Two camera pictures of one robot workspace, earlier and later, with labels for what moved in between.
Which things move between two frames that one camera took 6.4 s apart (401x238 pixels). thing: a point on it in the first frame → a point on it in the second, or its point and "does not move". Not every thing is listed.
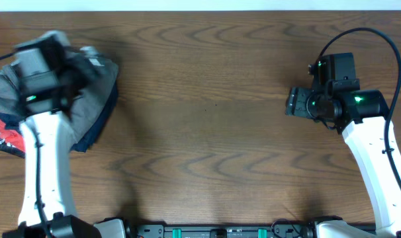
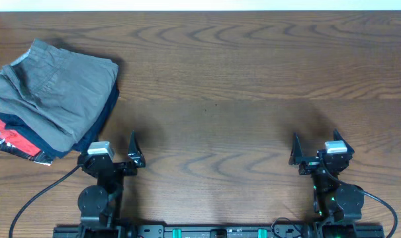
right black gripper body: [305, 103] → [310, 168]
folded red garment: [12, 139] does not move
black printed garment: [0, 143] does not move
